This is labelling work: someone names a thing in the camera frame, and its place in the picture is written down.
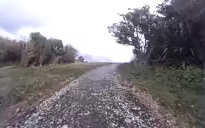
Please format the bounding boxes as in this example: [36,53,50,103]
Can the grey gravel path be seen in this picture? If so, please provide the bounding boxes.
[9,63,164,128]

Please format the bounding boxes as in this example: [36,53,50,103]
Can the row of bushy trees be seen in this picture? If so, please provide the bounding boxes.
[0,31,88,70]

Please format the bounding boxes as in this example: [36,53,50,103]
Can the grass verge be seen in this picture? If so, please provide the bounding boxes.
[115,61,205,128]

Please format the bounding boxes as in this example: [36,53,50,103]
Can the grass field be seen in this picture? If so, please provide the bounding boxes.
[0,61,112,128]

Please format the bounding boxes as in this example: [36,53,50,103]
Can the dark dense trees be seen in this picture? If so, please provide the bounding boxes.
[107,0,205,70]

